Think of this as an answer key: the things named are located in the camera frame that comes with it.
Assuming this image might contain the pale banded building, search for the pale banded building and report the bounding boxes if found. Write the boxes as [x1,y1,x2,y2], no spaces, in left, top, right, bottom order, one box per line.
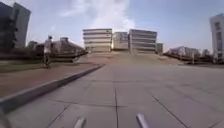
[82,27,164,54]

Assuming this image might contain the grey stone slab plaza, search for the grey stone slab plaza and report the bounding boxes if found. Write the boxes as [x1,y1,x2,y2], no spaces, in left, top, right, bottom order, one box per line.
[0,51,224,128]

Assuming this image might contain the robot's own part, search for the robot's own part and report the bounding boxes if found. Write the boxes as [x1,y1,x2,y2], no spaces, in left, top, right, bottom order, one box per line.
[73,116,88,128]
[135,113,150,128]

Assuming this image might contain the person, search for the person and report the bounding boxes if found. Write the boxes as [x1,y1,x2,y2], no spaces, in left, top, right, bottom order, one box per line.
[43,35,54,69]

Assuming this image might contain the low pale building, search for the low pale building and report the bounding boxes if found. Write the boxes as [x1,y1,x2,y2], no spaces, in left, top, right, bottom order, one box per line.
[168,45,209,58]

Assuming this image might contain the grey stone kerb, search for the grey stone kerb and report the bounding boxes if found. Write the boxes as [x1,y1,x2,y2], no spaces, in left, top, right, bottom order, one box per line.
[0,64,106,115]

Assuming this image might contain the reddish brown path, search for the reddish brown path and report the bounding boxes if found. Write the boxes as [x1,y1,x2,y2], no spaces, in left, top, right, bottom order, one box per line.
[0,62,101,99]

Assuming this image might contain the dark hedge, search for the dark hedge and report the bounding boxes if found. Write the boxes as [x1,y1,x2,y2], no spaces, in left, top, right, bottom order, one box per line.
[0,48,88,63]

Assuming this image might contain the tall dark building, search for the tall dark building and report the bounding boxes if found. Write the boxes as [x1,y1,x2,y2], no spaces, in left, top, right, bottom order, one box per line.
[0,1,32,53]

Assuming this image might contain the white building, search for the white building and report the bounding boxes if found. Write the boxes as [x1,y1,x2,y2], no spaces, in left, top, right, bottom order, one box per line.
[209,13,224,63]

